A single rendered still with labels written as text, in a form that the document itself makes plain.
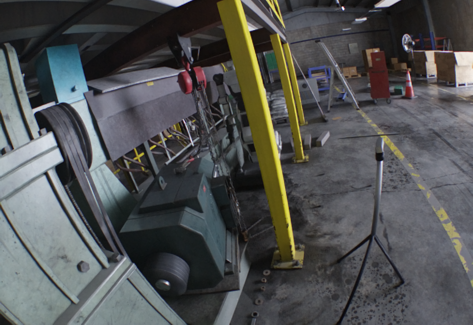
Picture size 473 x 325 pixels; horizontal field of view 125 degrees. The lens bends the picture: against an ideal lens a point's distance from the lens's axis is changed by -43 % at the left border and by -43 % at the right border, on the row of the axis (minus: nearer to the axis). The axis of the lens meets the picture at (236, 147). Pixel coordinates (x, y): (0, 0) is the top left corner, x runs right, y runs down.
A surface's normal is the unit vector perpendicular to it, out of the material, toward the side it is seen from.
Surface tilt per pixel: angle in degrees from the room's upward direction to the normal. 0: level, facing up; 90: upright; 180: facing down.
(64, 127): 73
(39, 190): 90
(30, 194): 90
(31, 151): 90
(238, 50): 90
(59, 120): 60
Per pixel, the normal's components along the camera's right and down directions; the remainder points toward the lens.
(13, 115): 0.87, -0.28
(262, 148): -0.29, 0.39
